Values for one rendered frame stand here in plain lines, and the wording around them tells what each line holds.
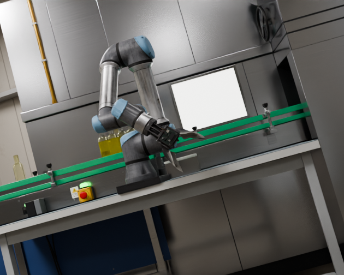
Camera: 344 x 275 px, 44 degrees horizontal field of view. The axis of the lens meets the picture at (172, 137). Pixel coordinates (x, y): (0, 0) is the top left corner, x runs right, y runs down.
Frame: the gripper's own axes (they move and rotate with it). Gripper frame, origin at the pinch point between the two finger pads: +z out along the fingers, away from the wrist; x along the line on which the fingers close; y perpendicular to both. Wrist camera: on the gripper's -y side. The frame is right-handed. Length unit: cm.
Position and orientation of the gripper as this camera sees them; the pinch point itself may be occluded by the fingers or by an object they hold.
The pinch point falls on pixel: (194, 155)
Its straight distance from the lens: 159.7
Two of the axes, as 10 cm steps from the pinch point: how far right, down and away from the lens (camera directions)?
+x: 5.4, -8.4, 0.8
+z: 8.4, 5.2, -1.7
